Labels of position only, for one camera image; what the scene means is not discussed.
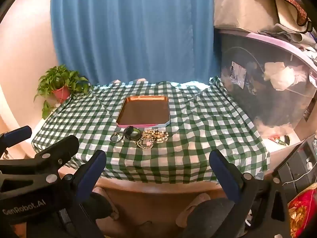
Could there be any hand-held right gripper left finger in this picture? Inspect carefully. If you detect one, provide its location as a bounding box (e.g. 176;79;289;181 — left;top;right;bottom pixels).
58;150;107;238

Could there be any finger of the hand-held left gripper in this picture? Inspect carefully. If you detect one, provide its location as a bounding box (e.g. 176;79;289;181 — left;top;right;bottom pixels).
0;126;33;159
0;135;80;195

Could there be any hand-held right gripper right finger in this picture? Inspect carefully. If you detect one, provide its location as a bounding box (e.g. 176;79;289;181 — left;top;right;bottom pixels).
209;149;292;238

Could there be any black and white bead bracelet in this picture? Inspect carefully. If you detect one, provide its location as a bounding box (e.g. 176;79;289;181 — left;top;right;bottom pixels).
152;128;170;144

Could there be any copper tray with pink rim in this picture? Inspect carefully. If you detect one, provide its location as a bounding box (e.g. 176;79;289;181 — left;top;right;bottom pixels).
116;95;171;126

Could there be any person's left leg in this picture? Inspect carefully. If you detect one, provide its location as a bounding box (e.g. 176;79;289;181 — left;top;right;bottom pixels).
85;186;120;228

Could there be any person's leg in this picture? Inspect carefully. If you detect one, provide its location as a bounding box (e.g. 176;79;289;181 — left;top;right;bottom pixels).
175;192;250;238
85;186;120;228

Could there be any person's right leg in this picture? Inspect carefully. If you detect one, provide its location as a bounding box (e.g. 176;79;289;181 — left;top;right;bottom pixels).
175;192;250;238

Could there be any green checkered tablecloth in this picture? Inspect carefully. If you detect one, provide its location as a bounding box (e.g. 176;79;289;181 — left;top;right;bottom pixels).
31;76;271;183

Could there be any black bangle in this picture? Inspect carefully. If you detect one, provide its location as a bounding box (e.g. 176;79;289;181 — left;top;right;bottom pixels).
123;126;140;141

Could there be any red printed bag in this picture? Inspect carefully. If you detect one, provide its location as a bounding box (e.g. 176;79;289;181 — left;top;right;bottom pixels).
269;134;292;147

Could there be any potted green plant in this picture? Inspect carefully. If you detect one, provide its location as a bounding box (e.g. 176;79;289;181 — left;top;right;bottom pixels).
33;64;94;120

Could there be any black electronic device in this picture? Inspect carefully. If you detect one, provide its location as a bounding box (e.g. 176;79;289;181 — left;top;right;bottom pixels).
272;134;317;202

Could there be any red floral cushion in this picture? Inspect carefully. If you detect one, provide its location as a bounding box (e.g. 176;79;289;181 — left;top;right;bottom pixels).
287;188;317;238

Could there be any clear storage box purple lid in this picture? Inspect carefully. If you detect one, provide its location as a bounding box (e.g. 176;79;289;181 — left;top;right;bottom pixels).
218;28;317;140

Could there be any blue curtain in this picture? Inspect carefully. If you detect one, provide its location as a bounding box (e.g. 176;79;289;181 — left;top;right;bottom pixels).
50;0;221;85

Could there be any pile of clothes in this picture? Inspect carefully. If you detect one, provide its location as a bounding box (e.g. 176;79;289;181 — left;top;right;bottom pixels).
258;23;317;63

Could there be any grey fabric storage box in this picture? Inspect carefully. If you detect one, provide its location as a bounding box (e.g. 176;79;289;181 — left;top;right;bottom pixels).
213;0;283;29

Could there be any patterned cloth bag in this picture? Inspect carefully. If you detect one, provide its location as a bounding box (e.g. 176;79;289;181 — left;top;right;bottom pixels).
258;0;313;33

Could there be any silver bracelet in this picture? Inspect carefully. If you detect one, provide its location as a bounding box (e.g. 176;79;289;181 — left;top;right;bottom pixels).
110;131;125;144

